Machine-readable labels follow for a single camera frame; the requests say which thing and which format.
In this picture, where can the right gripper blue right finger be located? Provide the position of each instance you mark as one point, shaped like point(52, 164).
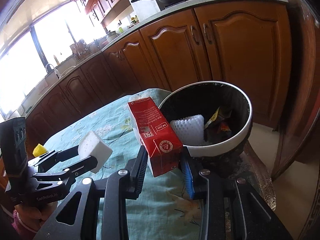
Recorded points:
point(193, 175)

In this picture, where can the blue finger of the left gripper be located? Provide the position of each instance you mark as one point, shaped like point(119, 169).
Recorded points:
point(81, 167)
point(54, 157)

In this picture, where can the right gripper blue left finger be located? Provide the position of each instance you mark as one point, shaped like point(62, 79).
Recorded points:
point(137, 168)

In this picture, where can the white foam block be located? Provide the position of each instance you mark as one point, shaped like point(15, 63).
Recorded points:
point(92, 145)

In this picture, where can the red white milk carton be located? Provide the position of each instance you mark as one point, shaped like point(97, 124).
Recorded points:
point(154, 132)

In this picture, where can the white foam fruit net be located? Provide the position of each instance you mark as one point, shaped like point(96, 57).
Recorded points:
point(190, 130)

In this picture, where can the white rim black trash bin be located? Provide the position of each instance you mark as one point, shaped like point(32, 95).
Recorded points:
point(205, 98)

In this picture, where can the wooden lower kitchen cabinets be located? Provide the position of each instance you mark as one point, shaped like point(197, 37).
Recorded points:
point(245, 42)

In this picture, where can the person's left hand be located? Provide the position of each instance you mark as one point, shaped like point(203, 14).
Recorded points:
point(31, 217)

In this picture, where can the yellow foam fruit net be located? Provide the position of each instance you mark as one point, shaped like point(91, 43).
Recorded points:
point(39, 150)

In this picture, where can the green yellow drink pouch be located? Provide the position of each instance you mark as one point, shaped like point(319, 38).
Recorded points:
point(216, 129)

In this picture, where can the chrome sink faucet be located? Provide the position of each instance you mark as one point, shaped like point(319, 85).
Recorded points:
point(50, 68)

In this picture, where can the small lidded pot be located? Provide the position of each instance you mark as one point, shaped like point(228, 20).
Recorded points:
point(111, 35)

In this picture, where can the condiment bottles on counter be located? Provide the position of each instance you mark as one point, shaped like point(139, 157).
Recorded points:
point(127, 23)

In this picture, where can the wooden glass door frame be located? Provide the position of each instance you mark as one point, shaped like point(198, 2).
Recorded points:
point(299, 123)

